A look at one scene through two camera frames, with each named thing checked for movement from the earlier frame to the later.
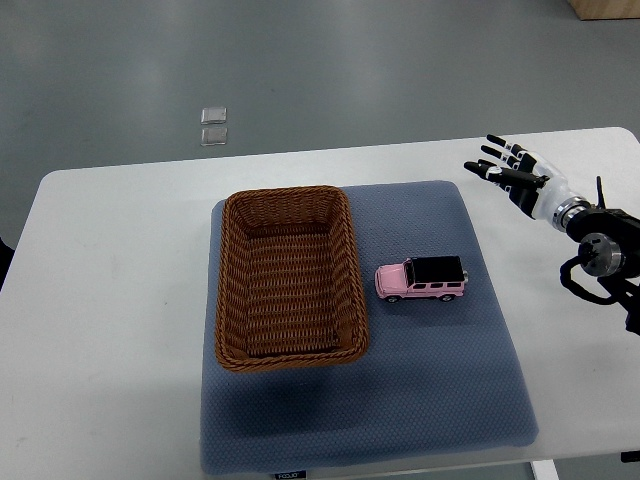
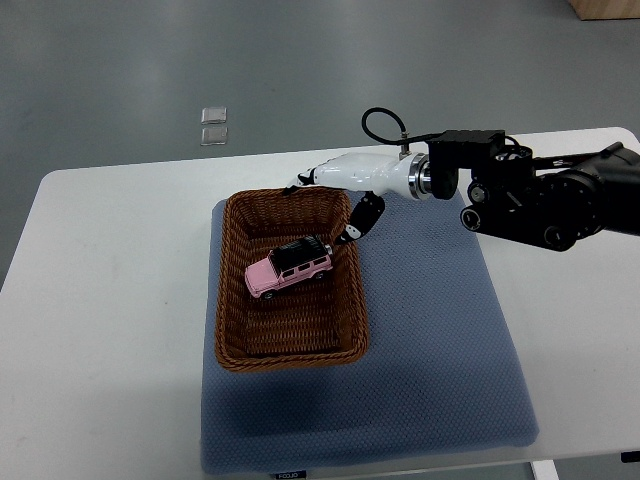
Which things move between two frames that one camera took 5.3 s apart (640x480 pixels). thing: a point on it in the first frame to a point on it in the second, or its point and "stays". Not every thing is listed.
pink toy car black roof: (428, 277) to (303, 260)
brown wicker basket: (289, 291) stays
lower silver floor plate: (214, 136) stays
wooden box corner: (605, 9) stays
